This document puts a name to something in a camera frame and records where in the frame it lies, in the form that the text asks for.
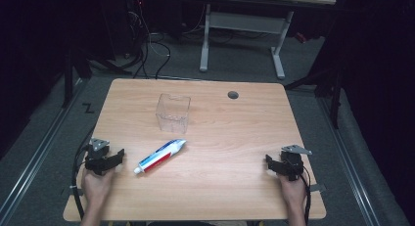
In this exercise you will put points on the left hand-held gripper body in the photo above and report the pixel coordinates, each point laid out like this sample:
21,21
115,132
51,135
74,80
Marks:
98,156

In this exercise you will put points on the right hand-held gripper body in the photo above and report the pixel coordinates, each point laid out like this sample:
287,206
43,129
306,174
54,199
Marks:
292,162

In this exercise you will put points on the white blue red toothpaste tube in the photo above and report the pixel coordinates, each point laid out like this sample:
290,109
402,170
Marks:
160,156

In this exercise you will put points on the clear plastic container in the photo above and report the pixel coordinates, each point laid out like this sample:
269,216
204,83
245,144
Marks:
173,113

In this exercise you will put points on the person's right hand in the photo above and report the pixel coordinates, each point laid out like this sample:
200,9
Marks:
293,190

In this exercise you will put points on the person's left hand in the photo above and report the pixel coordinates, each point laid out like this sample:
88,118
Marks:
96,187

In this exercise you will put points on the grey tape strip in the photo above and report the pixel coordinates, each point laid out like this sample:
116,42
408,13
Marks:
318,187
75,190

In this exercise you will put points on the dark round table grommet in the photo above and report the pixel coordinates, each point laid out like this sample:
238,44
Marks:
233,95

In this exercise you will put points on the black metal stand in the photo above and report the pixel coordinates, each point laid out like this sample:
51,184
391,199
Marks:
68,76
334,99

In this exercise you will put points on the white-legged wooden desk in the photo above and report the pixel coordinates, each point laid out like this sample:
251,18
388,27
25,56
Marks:
244,22

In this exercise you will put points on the metal floor rail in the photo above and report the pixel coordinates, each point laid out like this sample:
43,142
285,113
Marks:
36,154
352,167

